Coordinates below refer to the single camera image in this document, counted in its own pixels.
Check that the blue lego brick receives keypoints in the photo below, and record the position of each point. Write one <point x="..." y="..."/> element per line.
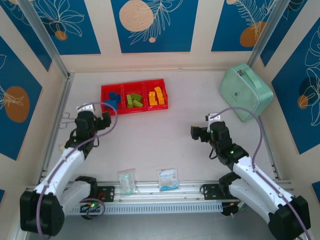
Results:
<point x="110" y="103"/>
<point x="112" y="95"/>
<point x="118" y="99"/>

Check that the long green lego brick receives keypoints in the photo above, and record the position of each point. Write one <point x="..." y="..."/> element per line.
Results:
<point x="129" y="101"/>

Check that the long yellow lego brick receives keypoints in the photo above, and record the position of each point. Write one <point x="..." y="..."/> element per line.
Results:
<point x="152" y="98"/>

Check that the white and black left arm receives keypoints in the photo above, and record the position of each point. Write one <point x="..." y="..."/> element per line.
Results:
<point x="62" y="165"/>

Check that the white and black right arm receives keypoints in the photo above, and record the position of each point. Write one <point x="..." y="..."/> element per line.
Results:
<point x="260" y="180"/>

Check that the red plastic bin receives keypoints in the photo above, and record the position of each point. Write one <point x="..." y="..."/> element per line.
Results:
<point x="106" y="88"/>
<point x="135" y="87"/>
<point x="150" y="86"/>

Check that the mint green zipper bag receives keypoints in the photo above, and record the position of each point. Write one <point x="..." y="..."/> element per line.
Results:
<point x="245" y="92"/>

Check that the blue white printed packet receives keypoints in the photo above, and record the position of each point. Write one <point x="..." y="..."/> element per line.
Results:
<point x="168" y="180"/>

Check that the clear plastic packet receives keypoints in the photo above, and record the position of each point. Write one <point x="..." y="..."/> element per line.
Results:
<point x="127" y="181"/>

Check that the circuit board with green light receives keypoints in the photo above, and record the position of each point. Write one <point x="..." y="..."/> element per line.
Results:
<point x="92" y="206"/>

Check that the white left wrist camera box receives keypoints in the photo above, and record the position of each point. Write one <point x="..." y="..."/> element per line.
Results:
<point x="86" y="108"/>

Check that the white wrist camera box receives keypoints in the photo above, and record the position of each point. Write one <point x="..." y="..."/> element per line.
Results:
<point x="86" y="108"/>
<point x="215" y="118"/>

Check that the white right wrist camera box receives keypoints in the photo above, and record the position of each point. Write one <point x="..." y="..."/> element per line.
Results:
<point x="215" y="118"/>

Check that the aluminium side rail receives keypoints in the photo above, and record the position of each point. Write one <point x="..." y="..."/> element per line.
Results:
<point x="53" y="140"/>

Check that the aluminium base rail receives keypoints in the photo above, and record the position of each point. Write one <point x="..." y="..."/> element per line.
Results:
<point x="190" y="190"/>

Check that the blue floral wall panel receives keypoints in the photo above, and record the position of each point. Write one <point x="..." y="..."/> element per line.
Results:
<point x="290" y="112"/>
<point x="25" y="40"/>
<point x="295" y="25"/>
<point x="15" y="70"/>
<point x="175" y="37"/>
<point x="225" y="25"/>
<point x="82" y="37"/>

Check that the aluminium frame post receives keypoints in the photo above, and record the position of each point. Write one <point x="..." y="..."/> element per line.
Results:
<point x="265" y="32"/>
<point x="43" y="32"/>

